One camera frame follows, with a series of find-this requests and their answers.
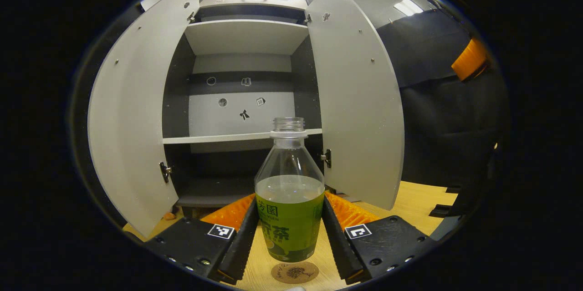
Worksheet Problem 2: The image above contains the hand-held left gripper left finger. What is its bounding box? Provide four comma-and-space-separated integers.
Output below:
143, 194, 260, 286

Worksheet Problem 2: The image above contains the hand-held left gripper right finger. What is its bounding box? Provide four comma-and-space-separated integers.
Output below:
321, 191, 440, 285

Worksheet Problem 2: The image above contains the round brown coaster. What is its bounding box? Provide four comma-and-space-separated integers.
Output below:
271, 261, 319, 284

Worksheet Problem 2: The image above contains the green label bottle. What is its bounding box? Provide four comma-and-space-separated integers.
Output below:
254, 117, 326, 263

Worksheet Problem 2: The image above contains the grey cabinet door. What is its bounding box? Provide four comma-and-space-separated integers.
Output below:
87, 0, 201, 238
306, 0, 405, 210

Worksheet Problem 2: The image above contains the grey cabinet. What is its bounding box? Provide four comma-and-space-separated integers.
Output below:
162, 0, 331, 219

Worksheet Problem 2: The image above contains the grey cabinet drawer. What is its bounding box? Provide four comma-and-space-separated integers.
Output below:
199, 0, 309, 11

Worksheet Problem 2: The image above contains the black backdrop cloth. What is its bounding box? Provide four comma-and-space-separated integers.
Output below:
376, 9, 508, 191

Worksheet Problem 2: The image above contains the ceiling light panel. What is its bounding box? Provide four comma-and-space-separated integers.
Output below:
394, 0, 424, 17

